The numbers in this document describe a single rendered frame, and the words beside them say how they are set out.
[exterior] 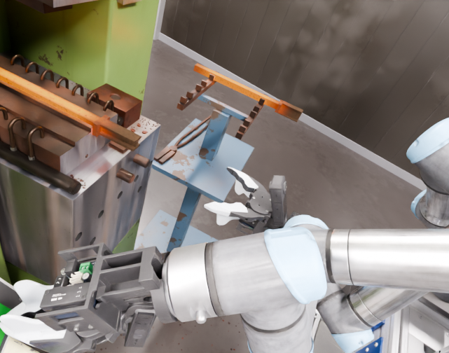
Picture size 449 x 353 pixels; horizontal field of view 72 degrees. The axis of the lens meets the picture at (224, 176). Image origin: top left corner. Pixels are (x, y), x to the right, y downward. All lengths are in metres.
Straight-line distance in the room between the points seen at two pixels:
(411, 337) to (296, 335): 0.79
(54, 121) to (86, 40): 0.31
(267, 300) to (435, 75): 3.07
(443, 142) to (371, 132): 2.74
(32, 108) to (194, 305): 0.64
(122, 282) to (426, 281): 0.34
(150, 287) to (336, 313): 0.52
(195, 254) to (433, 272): 0.27
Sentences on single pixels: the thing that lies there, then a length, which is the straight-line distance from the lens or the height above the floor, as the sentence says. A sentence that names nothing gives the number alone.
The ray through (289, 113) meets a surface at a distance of 1.21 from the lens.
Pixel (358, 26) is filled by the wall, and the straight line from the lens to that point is 3.25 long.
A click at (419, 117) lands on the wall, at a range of 3.38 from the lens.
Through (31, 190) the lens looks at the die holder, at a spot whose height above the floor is 0.88.
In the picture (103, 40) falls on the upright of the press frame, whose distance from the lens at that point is 0.99.
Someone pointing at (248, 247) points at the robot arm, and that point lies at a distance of 0.31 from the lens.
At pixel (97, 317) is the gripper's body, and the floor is 1.14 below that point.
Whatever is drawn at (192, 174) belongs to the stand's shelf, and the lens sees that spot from 1.15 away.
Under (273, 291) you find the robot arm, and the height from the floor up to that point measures 1.22.
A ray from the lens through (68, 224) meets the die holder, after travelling 0.80.
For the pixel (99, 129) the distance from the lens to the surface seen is 0.77.
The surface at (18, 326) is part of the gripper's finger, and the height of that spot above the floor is 1.08.
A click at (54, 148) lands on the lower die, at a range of 0.74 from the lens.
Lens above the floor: 1.46
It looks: 40 degrees down
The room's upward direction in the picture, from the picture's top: 23 degrees clockwise
